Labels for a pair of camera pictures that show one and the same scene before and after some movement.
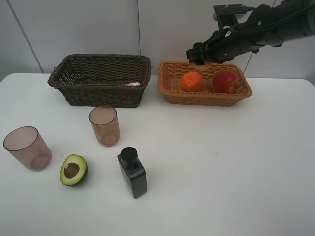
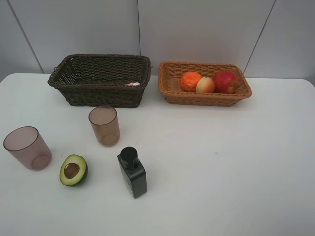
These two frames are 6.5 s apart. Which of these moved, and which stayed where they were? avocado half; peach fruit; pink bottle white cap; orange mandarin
Moved: peach fruit
Stayed: orange mandarin; pink bottle white cap; avocado half
